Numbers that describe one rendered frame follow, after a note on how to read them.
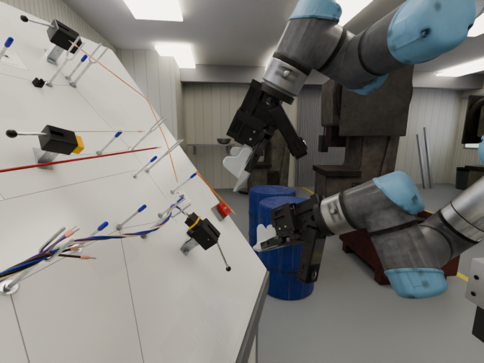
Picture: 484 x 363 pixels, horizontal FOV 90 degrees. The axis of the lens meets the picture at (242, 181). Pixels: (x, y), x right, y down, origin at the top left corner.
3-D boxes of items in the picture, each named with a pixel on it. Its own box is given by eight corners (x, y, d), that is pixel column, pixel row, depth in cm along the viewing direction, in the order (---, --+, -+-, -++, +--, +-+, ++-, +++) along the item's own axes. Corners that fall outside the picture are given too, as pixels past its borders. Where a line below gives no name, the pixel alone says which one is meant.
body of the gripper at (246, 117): (230, 131, 54) (256, 78, 49) (265, 149, 54) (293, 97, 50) (224, 137, 47) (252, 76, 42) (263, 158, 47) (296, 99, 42)
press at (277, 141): (281, 188, 653) (283, 98, 611) (293, 197, 552) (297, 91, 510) (236, 189, 639) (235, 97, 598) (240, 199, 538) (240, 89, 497)
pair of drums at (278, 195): (302, 246, 307) (305, 184, 293) (320, 303, 201) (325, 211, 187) (250, 243, 314) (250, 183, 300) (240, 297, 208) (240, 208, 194)
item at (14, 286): (21, 289, 32) (81, 237, 27) (5, 298, 30) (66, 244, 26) (11, 276, 32) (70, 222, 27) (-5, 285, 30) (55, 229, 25)
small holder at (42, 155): (-10, 140, 39) (10, 111, 37) (53, 151, 47) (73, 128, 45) (-7, 163, 38) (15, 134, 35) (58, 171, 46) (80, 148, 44)
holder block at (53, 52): (6, 30, 55) (24, -1, 53) (60, 57, 65) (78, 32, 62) (9, 43, 54) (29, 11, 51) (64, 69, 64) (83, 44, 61)
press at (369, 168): (316, 235, 340) (328, 27, 292) (291, 209, 461) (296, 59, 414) (409, 232, 352) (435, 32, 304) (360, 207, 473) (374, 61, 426)
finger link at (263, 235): (251, 230, 63) (278, 219, 57) (255, 253, 61) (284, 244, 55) (242, 230, 61) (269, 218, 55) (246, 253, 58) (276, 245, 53)
